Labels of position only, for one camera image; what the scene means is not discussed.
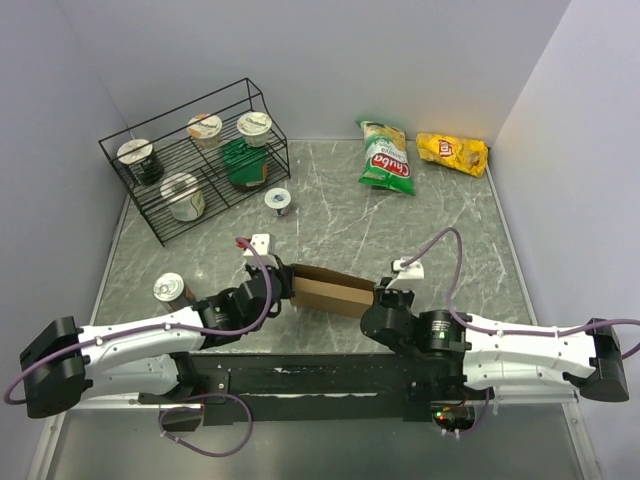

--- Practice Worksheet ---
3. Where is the brown cardboard box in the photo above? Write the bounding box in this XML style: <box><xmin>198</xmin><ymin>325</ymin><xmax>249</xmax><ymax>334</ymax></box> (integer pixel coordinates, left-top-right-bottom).
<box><xmin>290</xmin><ymin>264</ymin><xmax>375</xmax><ymax>319</ymax></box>

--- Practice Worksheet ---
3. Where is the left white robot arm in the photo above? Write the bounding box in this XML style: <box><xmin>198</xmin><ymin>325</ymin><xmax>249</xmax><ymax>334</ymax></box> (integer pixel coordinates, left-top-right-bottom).
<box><xmin>20</xmin><ymin>266</ymin><xmax>294</xmax><ymax>419</ymax></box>

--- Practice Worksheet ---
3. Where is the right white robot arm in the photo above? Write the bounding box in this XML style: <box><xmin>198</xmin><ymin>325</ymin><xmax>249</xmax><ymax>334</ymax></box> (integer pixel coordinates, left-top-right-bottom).
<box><xmin>360</xmin><ymin>279</ymin><xmax>630</xmax><ymax>403</ymax></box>

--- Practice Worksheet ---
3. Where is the small white yogurt cup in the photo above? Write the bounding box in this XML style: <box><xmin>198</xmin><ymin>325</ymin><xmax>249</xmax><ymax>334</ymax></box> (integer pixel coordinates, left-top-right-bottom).
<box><xmin>264</xmin><ymin>187</ymin><xmax>292</xmax><ymax>217</ymax></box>

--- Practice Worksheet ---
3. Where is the dark tin can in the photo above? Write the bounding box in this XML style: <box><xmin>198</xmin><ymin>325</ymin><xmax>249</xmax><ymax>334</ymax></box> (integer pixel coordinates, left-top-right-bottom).
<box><xmin>152</xmin><ymin>272</ymin><xmax>196</xmax><ymax>312</ymax></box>

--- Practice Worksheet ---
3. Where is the green snack bag in rack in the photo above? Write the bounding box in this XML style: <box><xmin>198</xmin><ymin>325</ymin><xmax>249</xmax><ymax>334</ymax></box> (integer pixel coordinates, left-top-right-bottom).
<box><xmin>222</xmin><ymin>138</ymin><xmax>268</xmax><ymax>192</ymax></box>

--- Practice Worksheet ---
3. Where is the white cup lower rack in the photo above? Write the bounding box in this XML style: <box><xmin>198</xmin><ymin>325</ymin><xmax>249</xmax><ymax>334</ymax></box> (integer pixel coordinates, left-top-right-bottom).
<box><xmin>160</xmin><ymin>173</ymin><xmax>206</xmax><ymax>222</ymax></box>

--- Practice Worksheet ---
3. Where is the green Chuba chips bag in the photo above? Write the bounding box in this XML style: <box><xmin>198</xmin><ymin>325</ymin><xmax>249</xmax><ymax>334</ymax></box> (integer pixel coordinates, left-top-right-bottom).
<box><xmin>357</xmin><ymin>120</ymin><xmax>415</xmax><ymax>195</ymax></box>

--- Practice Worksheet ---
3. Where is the Chobani yogurt cup on rack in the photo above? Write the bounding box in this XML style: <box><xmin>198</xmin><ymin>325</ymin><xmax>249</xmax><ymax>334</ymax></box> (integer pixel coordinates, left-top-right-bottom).
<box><xmin>236</xmin><ymin>111</ymin><xmax>273</xmax><ymax>148</ymax></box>

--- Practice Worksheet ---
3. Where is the orange yogurt cup on rack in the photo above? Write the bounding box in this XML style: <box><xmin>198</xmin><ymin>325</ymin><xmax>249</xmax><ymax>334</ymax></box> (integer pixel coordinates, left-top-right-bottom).
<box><xmin>186</xmin><ymin>114</ymin><xmax>223</xmax><ymax>149</ymax></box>

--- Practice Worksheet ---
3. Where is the dark yogurt cup on rack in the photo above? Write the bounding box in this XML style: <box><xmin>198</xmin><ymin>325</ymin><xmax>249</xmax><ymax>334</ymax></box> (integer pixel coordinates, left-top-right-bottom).
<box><xmin>117</xmin><ymin>139</ymin><xmax>164</xmax><ymax>186</ymax></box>

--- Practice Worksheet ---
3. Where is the yellow Lays chips bag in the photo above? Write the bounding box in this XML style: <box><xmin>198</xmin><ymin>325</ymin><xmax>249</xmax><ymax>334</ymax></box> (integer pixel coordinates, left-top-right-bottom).
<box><xmin>416</xmin><ymin>133</ymin><xmax>489</xmax><ymax>178</ymax></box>

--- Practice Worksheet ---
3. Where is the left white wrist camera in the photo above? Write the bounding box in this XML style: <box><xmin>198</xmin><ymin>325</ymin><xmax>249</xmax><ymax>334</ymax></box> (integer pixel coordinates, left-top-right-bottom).
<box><xmin>236</xmin><ymin>233</ymin><xmax>278</xmax><ymax>268</ymax></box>

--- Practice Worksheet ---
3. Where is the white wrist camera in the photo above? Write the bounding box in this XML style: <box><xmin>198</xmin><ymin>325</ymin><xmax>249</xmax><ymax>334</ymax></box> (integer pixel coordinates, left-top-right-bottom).
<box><xmin>388</xmin><ymin>258</ymin><xmax>425</xmax><ymax>291</ymax></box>
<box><xmin>236</xmin><ymin>233</ymin><xmax>278</xmax><ymax>268</ymax></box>

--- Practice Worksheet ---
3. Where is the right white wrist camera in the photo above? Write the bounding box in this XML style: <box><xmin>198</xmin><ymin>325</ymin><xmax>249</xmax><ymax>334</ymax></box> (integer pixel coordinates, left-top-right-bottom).
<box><xmin>388</xmin><ymin>258</ymin><xmax>425</xmax><ymax>291</ymax></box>

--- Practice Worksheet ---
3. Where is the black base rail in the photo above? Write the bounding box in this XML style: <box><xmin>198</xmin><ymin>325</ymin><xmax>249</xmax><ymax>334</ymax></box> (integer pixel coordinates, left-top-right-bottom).
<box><xmin>139</xmin><ymin>353</ymin><xmax>495</xmax><ymax>426</ymax></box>

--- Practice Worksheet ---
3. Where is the black wire rack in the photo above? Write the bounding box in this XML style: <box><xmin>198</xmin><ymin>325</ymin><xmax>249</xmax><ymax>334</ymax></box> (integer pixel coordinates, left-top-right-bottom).
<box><xmin>99</xmin><ymin>78</ymin><xmax>291</xmax><ymax>244</ymax></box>

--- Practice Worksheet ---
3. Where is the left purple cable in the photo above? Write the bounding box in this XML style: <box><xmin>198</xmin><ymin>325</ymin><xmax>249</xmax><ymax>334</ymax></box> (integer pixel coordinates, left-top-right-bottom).
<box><xmin>3</xmin><ymin>237</ymin><xmax>275</xmax><ymax>456</ymax></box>

